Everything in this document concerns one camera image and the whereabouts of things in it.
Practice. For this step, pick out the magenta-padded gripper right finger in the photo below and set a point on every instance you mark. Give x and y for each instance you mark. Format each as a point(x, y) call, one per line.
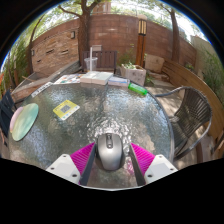
point(160, 166)

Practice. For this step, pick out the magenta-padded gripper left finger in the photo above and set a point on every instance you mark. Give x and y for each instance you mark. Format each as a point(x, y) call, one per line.
point(63, 166)

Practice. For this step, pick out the grey and black computer mouse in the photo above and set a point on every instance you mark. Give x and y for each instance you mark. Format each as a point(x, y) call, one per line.
point(110, 153)

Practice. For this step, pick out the round pastel green mouse pad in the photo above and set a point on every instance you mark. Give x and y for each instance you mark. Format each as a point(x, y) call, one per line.
point(24, 122)

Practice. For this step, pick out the yellow printed card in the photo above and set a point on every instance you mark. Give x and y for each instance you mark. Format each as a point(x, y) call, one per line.
point(66, 109)

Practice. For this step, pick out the dark wicker armchair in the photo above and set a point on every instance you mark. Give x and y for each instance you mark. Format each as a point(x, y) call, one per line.
point(191, 116)

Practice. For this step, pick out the green plastic pack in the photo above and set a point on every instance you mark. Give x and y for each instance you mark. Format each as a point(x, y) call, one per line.
point(137, 89)

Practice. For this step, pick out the colourful printed booklet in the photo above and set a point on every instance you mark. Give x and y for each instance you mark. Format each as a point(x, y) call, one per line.
point(68, 79)

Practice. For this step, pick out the stone water basin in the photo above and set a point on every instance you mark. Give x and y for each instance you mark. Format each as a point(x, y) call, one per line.
point(50, 75)

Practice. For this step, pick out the flat white box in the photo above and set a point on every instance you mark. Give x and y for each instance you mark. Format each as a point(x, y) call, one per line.
point(96, 78)

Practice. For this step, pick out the small blue and white box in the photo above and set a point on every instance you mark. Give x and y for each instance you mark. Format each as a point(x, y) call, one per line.
point(118, 81)

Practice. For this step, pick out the white stone planter with plant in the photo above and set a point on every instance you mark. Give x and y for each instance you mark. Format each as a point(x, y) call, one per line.
point(135, 75)

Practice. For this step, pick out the pale stone block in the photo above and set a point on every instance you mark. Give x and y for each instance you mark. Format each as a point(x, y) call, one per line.
point(154, 63)

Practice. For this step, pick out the clear plastic cup with straw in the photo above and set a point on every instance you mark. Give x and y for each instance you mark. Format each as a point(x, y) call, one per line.
point(90, 64)

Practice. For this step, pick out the dark wooden slatted chair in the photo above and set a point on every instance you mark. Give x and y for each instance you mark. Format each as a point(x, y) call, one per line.
point(106, 59)

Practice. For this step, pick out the slim leaning tree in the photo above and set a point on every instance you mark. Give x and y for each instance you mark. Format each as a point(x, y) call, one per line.
point(175, 36)

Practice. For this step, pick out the large forked tree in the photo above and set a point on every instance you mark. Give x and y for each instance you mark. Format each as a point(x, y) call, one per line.
point(84, 33)

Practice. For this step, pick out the wall lamp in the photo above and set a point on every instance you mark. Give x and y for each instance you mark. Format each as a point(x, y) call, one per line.
point(32, 52)
point(72, 35)

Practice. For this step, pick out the grey wall mailbox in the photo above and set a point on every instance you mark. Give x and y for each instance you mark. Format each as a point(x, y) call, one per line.
point(96, 48)

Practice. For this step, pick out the wooden garden lamp post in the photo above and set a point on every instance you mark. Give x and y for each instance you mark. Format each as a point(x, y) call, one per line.
point(141, 43)

